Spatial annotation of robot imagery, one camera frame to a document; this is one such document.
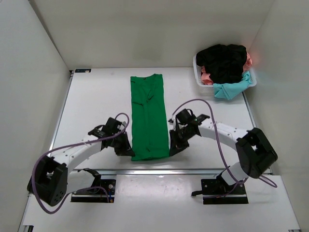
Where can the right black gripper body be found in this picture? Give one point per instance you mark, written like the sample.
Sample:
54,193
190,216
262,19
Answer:
185,132

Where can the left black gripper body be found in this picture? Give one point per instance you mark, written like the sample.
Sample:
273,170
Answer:
113,141

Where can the green t shirt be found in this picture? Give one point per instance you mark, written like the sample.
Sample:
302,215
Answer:
150,136

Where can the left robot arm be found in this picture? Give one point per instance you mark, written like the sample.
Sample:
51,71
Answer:
54,175

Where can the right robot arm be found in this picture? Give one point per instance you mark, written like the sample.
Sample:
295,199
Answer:
255,153

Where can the white plastic basket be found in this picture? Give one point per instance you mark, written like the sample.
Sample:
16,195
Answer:
207,90

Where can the pink t shirt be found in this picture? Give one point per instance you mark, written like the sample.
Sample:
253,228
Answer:
206,77

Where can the teal t shirt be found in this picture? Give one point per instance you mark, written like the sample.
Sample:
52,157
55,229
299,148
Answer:
229,91

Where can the black t shirt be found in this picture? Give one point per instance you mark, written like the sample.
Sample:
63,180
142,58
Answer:
224,63

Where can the aluminium table rail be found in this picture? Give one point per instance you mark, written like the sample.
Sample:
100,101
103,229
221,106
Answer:
158,171

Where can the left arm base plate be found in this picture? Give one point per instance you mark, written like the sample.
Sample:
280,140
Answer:
98,195

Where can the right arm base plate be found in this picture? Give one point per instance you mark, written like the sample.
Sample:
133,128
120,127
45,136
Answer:
217,191

